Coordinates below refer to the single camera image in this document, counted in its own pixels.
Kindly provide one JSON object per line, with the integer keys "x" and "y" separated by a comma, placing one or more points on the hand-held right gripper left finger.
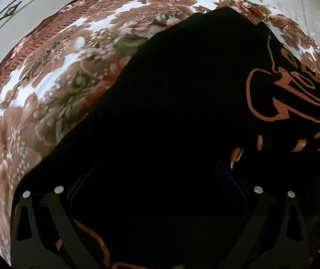
{"x": 62, "y": 203}

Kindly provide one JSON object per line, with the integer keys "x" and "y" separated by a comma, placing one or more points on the black shirt with orange print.
{"x": 162, "y": 103}

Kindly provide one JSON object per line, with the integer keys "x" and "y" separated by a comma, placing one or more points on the brown floral blanket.
{"x": 50, "y": 75}

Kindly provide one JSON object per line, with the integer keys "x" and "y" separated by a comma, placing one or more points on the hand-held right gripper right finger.
{"x": 234, "y": 186}

